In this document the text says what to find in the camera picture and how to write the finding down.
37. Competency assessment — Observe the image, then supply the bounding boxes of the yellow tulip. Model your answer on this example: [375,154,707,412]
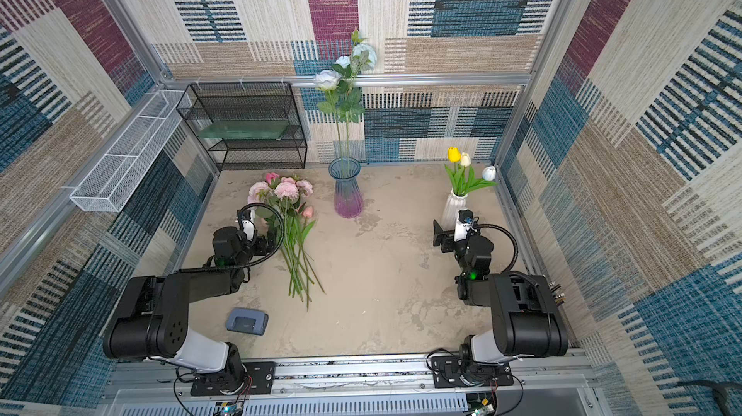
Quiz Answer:
[448,147,462,164]

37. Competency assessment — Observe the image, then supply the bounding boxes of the white ribbed vase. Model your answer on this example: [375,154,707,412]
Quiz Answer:
[440,190,467,230]

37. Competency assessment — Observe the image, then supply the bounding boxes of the black wire shelf rack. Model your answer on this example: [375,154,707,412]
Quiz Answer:
[177,82,308,172]

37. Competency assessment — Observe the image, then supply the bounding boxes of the purple glass vase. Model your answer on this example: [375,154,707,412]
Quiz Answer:
[328,157,363,219]

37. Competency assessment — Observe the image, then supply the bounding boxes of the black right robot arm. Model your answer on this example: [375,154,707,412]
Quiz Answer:
[425,210,569,388]

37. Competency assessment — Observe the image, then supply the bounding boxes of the white wire mesh basket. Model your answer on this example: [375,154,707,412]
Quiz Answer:
[70,89,183,213]

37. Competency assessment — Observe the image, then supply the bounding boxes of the green mat on shelf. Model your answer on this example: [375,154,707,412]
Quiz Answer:
[197,120,289,141]

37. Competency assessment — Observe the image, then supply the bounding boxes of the grey blue small case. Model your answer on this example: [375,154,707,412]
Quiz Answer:
[225,308,270,336]

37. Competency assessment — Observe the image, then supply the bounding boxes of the cream white tulip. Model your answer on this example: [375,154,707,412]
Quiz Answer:
[459,153,471,167]

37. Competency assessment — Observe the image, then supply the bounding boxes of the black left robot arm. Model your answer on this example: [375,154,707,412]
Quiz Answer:
[102,203,286,398]

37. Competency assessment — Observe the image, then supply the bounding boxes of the magenta rose stem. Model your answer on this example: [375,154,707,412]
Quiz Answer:
[265,172,305,298]

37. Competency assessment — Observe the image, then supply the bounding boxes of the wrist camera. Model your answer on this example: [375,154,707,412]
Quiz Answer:
[453,209,479,242]
[236,208,256,241]

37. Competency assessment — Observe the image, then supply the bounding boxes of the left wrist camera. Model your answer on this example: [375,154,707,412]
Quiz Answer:
[236,208,256,241]

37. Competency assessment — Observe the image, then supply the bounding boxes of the pale pink peony spray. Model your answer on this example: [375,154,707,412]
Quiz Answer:
[247,172,325,309]

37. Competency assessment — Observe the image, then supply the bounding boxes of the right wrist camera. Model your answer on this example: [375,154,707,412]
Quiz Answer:
[453,209,479,242]

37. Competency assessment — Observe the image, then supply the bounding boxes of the white tulip bud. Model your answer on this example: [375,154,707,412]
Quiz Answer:
[482,166,497,182]

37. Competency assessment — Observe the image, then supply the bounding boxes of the pink rose bouquet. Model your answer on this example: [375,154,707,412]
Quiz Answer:
[313,29,379,158]

